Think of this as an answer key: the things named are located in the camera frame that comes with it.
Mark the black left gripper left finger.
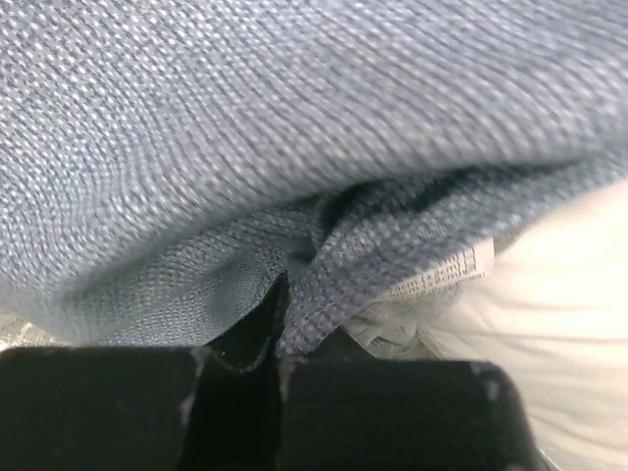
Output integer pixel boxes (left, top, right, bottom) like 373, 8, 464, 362
0, 272, 290, 471

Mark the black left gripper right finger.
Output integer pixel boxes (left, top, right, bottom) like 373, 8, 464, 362
279, 352, 545, 470

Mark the white pillow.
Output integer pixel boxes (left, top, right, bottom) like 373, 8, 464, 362
344, 182, 627, 470

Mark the blue-grey pillowcase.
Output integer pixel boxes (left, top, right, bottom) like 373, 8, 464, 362
1, 1, 627, 353

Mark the white pillowcase care tag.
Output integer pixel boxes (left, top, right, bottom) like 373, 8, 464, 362
383, 238, 495, 300

